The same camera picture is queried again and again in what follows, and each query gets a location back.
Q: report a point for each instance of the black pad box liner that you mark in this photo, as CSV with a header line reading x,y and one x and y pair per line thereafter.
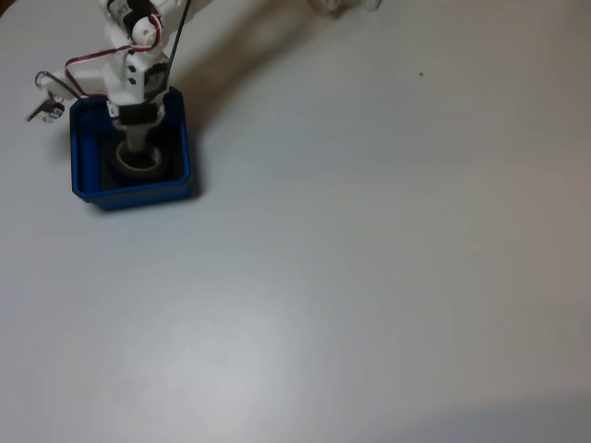
x,y
171,157

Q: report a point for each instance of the black tape roll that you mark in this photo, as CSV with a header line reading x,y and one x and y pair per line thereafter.
x,y
138,170

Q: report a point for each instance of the blue plastic box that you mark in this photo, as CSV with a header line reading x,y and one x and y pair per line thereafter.
x,y
138,198

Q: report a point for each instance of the white square camera board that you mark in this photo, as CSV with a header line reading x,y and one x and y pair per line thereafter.
x,y
48,110

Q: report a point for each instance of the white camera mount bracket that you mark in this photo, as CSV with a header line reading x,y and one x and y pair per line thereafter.
x,y
88,74

